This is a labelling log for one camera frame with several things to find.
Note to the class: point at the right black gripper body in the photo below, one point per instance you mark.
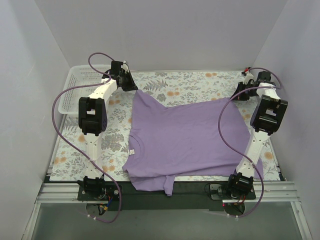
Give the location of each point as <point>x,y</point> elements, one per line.
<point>240,92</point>

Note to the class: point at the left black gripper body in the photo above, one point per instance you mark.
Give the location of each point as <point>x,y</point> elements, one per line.
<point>128,81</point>

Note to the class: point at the white plastic mesh basket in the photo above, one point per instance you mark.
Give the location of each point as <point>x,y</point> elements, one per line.
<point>83,81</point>

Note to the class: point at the purple t shirt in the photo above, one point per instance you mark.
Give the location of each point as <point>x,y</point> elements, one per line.
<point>197,139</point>

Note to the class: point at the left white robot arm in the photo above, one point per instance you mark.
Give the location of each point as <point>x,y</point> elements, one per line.
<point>93,120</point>

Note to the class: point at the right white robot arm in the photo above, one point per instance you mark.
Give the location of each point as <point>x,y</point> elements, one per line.
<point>265,121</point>

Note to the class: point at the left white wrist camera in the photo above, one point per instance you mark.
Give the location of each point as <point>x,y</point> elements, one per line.
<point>125,66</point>

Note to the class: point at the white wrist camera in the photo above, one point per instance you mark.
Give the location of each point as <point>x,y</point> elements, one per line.
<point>125,66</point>
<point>247,76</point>

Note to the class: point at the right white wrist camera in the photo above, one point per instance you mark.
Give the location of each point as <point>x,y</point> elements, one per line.
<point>247,76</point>

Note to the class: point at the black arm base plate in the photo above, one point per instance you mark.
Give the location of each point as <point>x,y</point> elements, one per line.
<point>186,196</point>

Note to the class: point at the aluminium frame rail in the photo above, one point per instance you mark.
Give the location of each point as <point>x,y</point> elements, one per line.
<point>274,213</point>

